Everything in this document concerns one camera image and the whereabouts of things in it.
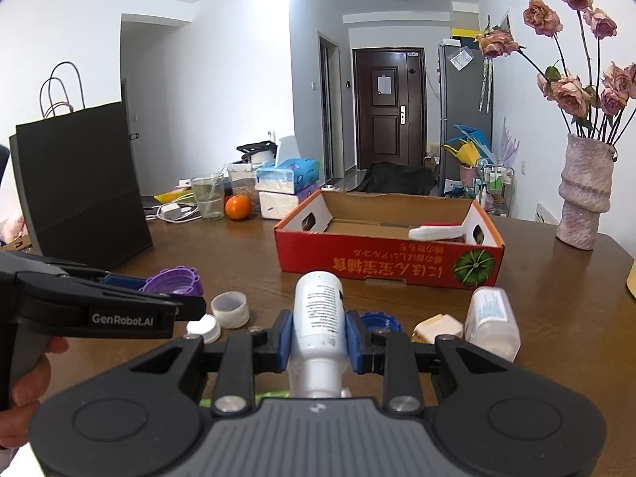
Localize clear plastic food container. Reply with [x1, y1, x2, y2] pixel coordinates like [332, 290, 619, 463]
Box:
[227, 162, 262, 198]

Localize yellow box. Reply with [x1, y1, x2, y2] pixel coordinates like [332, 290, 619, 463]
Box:
[450, 24, 481, 48]

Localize white tissue pack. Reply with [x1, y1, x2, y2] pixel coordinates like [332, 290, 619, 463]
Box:
[258, 183, 322, 221]

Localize black folding rack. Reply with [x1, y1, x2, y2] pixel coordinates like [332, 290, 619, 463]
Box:
[235, 142, 278, 165]

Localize blue and yellow plastic items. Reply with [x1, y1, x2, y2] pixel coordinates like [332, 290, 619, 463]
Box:
[444, 124, 493, 165]

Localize glass cup with straw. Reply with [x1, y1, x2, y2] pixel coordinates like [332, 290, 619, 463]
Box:
[190, 173, 226, 221]

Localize translucent white bottle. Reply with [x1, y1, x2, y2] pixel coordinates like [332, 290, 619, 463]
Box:
[463, 285, 522, 364]

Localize small white cap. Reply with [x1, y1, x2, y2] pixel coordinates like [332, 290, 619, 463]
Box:
[186, 313, 222, 344]

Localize blue bottle cap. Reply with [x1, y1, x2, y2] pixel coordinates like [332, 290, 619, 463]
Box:
[358, 310, 403, 334]

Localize red and white lint brush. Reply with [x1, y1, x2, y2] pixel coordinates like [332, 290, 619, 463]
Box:
[408, 221, 466, 246]

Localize purple bottle cap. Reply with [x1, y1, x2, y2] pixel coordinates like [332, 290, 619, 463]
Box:
[138, 267, 206, 297]

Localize red cardboard box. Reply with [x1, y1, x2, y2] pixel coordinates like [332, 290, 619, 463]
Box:
[273, 187, 506, 290]

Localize orange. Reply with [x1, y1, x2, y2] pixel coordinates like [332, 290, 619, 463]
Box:
[224, 194, 252, 221]

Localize hanging folded umbrellas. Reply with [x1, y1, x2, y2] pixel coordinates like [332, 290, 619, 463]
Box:
[478, 56, 496, 113]

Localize white spray bottle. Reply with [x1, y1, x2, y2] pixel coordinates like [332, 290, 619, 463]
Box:
[288, 270, 351, 399]

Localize yellow flat object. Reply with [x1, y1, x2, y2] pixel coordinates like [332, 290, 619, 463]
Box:
[153, 187, 192, 205]

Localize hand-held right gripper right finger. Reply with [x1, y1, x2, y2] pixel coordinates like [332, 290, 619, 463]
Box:
[345, 309, 504, 416]

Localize dark brown door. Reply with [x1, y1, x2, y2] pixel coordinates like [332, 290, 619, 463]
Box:
[352, 48, 427, 170]

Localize dried pink roses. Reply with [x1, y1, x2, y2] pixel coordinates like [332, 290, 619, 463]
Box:
[474, 0, 636, 143]

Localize textured pink vase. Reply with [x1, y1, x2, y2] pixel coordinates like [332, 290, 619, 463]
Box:
[555, 132, 618, 251]

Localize black paper bag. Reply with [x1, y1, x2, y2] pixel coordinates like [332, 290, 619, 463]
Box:
[8, 62, 154, 272]

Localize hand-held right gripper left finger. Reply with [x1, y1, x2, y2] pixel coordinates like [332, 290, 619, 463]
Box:
[130, 309, 294, 416]

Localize black chair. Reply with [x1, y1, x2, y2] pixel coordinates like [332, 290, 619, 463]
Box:
[356, 161, 438, 196]

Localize blue tissue pack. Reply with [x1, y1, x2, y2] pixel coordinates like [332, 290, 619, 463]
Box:
[254, 136, 322, 196]

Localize purple feather decoration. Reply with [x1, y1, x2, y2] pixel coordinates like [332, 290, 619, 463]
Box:
[496, 118, 520, 165]

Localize grey refrigerator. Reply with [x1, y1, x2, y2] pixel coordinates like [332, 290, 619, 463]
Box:
[436, 42, 493, 196]

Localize white charger with cable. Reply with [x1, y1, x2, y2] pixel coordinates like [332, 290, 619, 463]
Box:
[144, 201, 200, 223]

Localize beige power adapter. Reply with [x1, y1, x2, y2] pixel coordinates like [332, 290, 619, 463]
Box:
[412, 312, 466, 345]

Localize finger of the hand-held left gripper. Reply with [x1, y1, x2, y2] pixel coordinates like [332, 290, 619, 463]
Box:
[64, 267, 151, 292]
[17, 272, 207, 320]

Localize person's left hand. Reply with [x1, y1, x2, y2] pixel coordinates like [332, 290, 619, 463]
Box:
[0, 336, 70, 451]

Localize metal trolley with bottles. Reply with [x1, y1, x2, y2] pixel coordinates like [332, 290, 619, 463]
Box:
[474, 158, 516, 218]

